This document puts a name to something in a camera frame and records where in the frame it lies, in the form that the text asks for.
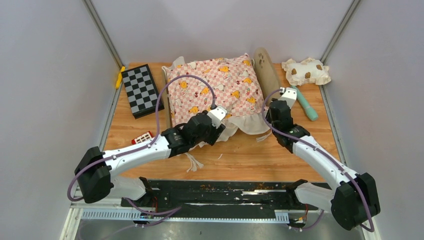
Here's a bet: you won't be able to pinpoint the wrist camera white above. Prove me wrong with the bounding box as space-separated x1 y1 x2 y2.
278 87 297 109
206 106 228 128

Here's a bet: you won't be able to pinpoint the yellow clip on frame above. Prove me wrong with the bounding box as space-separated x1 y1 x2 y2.
115 66 126 90

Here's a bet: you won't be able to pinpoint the teal cylindrical toy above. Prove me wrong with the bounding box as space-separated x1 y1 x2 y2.
290 85 319 122

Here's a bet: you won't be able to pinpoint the cream pillow brown spots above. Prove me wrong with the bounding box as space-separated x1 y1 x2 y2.
281 57 332 87

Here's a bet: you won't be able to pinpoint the pink checkered duck cushion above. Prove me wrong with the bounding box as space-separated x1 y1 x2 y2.
161 52 273 173

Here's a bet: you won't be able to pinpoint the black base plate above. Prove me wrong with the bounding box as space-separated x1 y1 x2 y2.
134 179 317 214

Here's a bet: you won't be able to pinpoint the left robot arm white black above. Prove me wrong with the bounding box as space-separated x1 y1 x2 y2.
72 108 226 207

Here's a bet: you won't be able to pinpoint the black grey chessboard box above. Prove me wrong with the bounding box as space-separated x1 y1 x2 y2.
121 64 164 119

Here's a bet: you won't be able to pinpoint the wooden pet bed striped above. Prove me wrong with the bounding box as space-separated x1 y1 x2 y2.
161 47 283 131

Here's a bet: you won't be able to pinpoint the red white window brick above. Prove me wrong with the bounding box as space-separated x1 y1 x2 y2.
131 131 154 145

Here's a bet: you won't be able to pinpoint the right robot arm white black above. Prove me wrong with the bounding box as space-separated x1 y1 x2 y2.
265 98 381 231

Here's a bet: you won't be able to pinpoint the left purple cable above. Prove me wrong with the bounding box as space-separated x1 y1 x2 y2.
67 74 218 228

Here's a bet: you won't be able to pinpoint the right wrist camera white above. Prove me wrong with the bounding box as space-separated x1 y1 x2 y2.
278 87 297 109

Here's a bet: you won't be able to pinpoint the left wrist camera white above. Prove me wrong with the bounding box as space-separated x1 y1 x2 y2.
206 106 228 128

